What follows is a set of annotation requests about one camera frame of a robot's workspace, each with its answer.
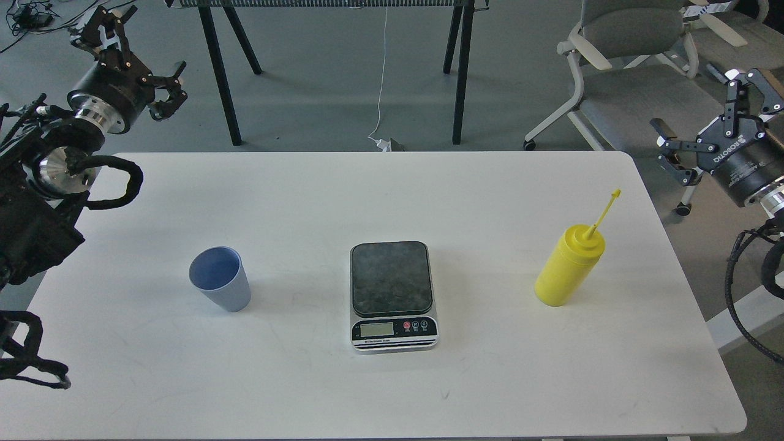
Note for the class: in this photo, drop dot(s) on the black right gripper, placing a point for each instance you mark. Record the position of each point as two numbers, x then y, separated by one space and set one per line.
739 152

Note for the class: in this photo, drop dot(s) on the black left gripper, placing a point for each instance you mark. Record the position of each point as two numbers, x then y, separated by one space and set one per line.
116 95

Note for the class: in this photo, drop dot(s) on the yellow squeeze bottle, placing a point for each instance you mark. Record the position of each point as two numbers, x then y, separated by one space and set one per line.
574 256

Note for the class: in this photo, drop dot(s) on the blue plastic cup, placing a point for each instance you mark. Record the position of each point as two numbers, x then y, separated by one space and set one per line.
219 273

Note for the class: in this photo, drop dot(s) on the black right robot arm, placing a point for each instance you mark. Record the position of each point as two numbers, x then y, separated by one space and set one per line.
770 231

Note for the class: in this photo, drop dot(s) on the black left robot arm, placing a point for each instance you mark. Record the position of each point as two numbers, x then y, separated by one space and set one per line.
51 166

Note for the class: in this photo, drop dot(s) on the digital kitchen scale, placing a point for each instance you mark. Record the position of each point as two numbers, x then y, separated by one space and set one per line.
392 302

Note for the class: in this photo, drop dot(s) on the grey office chair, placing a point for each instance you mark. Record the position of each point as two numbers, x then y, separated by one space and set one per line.
736 35
631 61

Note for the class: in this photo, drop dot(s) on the white side table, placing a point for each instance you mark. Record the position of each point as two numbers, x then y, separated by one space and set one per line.
759 312

